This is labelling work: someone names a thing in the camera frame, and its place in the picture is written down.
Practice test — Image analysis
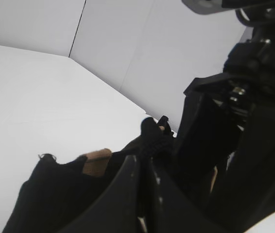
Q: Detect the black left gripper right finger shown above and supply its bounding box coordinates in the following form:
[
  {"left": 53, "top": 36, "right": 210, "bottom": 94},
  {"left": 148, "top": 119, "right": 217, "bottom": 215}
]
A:
[{"left": 142, "top": 159, "right": 224, "bottom": 233}]

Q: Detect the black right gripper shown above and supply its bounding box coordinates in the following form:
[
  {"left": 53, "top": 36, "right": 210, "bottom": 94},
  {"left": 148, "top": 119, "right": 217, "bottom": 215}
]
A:
[{"left": 172, "top": 72, "right": 275, "bottom": 233}]

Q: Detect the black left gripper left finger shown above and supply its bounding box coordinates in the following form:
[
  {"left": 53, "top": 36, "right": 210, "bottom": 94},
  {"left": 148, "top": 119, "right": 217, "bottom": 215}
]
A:
[{"left": 60, "top": 155, "right": 140, "bottom": 233}]

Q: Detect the black canvas tote bag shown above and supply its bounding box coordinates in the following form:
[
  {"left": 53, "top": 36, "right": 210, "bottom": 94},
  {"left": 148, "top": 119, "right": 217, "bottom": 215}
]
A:
[{"left": 2, "top": 116, "right": 173, "bottom": 233}]

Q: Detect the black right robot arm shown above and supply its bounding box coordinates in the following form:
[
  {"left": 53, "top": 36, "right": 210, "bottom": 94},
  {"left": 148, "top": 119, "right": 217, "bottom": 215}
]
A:
[{"left": 173, "top": 0, "right": 275, "bottom": 233}]

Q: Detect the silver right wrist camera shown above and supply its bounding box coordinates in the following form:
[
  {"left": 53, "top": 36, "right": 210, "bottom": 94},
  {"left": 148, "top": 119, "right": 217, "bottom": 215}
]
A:
[{"left": 181, "top": 0, "right": 241, "bottom": 15}]

